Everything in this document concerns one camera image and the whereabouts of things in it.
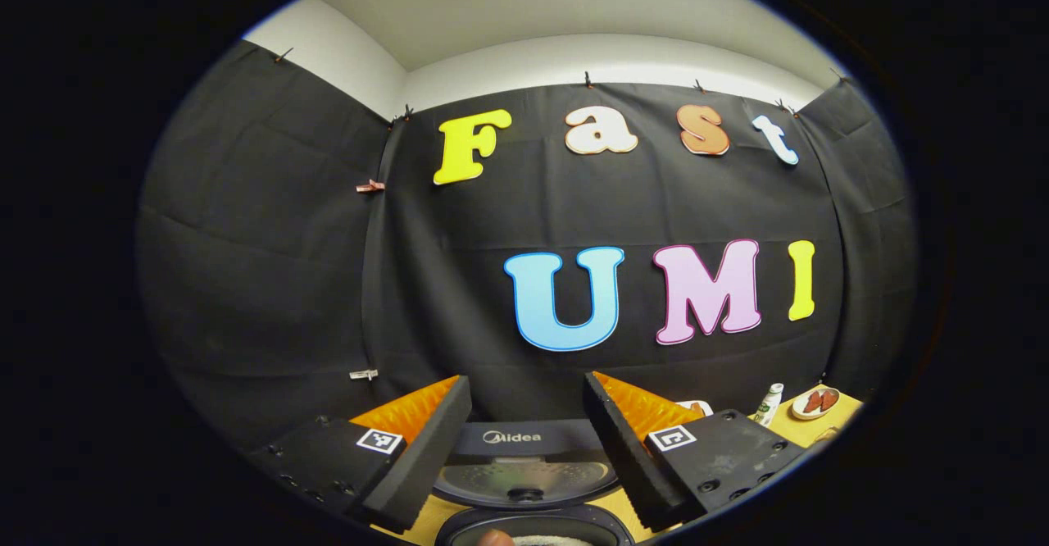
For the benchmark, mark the white round plate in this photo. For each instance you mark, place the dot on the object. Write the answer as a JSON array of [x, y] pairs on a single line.
[[799, 411]]

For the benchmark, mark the black backdrop cloth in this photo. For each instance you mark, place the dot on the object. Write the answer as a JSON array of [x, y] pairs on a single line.
[[270, 243]]

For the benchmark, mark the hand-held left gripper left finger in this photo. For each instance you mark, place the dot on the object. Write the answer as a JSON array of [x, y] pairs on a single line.
[[426, 456]]

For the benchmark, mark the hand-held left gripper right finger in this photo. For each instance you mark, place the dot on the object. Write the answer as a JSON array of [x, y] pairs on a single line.
[[619, 456]]

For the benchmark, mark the red meat slice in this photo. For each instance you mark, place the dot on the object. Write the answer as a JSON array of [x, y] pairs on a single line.
[[812, 402], [828, 399]]

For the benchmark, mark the white toaster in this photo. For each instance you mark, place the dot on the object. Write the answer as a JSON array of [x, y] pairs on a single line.
[[702, 408]]

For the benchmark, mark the white milk bottle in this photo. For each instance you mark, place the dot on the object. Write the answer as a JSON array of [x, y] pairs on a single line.
[[769, 407]]

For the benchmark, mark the white cloth clip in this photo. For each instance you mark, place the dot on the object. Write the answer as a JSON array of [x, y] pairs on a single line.
[[364, 375]]

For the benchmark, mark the pink cloth clip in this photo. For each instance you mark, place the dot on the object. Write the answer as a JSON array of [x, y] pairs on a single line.
[[370, 186]]

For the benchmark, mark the dark grey rice cooker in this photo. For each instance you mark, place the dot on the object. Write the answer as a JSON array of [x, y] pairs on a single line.
[[524, 439]]

